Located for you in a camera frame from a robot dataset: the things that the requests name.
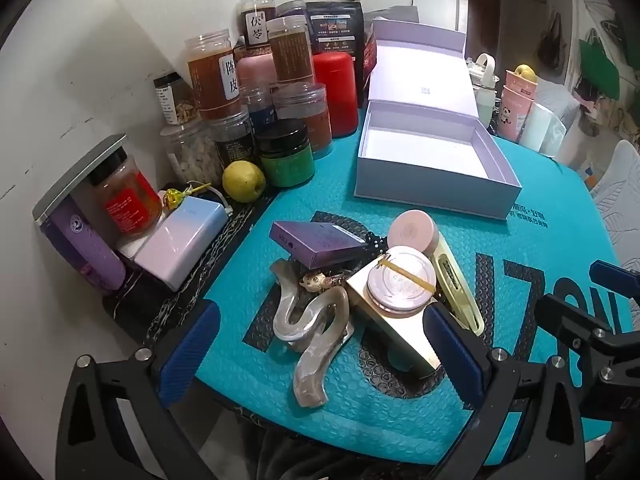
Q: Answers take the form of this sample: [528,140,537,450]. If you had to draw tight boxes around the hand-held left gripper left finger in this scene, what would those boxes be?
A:
[56,300,236,480]

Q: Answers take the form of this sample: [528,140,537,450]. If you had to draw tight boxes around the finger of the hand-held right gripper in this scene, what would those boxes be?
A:
[589,259,640,306]
[534,292,640,386]

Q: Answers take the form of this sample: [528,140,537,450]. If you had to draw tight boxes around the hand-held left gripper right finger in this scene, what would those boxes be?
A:
[422,302,583,480]

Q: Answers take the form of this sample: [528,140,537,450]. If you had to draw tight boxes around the gold box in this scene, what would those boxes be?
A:
[345,260,443,380]

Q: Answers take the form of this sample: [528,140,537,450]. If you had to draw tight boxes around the cream hair clip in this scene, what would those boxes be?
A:
[431,237,485,335]

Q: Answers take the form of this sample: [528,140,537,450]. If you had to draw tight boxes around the round clear lid jar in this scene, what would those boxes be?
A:
[366,246,438,313]

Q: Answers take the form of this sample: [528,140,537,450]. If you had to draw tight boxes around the wavy marbled hair clip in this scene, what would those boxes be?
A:
[270,260,357,407]

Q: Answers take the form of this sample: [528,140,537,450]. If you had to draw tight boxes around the black polka dot scrunchie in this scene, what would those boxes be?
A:
[357,237,393,263]

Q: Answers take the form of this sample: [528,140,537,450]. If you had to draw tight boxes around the pink round compact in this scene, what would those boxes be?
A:
[387,210,440,257]

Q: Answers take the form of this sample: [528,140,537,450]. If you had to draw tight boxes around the clear star mouse hair clip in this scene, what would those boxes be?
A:
[300,269,346,293]

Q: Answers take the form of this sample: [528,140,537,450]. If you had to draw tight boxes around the small purple box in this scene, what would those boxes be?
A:
[269,220,373,268]

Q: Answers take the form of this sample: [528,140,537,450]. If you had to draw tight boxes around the lavender gift box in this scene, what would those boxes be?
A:
[354,17,523,221]

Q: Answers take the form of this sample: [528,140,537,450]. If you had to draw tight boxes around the white leaf pattern quilt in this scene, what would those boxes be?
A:
[590,140,640,266]

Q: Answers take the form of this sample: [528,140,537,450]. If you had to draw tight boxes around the white power bank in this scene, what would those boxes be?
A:
[135,196,231,292]

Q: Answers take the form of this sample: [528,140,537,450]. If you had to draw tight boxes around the purple bottle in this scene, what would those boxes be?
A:
[40,210,126,291]

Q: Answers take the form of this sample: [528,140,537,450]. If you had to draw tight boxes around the yellow lollipop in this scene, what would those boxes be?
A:
[165,183,213,210]

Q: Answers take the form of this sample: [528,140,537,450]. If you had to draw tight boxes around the white bag roll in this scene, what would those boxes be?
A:
[542,110,568,156]

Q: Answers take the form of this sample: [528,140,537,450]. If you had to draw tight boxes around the red label sauce jar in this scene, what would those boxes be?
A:
[89,150,163,236]

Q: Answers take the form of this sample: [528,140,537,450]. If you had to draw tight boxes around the white paper roll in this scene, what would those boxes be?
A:
[520,102,551,151]

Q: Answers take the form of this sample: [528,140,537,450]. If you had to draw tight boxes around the pink panda paper cup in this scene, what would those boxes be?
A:
[500,85,533,142]

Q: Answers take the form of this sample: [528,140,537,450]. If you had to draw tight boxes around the teal bubble mailer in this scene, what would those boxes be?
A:
[192,132,633,466]

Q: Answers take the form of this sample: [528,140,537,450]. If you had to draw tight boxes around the clear jar white slices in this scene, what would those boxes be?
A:
[160,112,223,183]

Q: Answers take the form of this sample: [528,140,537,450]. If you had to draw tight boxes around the clear jar dark contents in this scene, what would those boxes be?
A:
[210,110,257,166]

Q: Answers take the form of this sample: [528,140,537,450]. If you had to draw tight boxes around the green tote bag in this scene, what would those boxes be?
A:
[580,30,621,101]

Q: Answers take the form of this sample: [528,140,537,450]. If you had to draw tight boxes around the green jar black lid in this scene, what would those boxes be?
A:
[256,125,317,187]

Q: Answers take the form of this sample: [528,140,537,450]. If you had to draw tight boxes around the dark hanging bag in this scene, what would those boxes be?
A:
[537,12,566,71]

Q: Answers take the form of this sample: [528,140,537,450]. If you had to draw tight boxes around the small black lid jar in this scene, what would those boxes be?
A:
[153,72,201,126]

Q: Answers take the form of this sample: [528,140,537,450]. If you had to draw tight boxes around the clear jar blue contents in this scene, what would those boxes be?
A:
[239,86,276,133]

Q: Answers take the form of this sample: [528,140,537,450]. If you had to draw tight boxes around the orange contents jar white label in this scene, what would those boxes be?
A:
[186,30,242,121]

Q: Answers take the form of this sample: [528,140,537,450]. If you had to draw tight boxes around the red canister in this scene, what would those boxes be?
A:
[312,51,360,138]

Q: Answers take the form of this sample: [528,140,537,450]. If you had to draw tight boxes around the pink bottle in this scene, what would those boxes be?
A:
[236,55,278,90]

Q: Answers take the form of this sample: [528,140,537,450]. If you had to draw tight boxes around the red packet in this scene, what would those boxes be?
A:
[362,35,378,78]

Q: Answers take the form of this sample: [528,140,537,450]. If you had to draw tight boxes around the brown contents clear jar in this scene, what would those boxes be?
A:
[266,15,315,83]

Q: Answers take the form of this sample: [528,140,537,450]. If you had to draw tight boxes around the dark contents jar white label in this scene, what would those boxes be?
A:
[239,0,278,51]

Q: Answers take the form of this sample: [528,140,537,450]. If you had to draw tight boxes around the black pouch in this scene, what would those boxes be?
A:
[306,1,366,61]

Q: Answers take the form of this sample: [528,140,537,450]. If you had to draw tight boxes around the mint bottle white handle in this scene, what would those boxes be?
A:
[467,52,501,131]

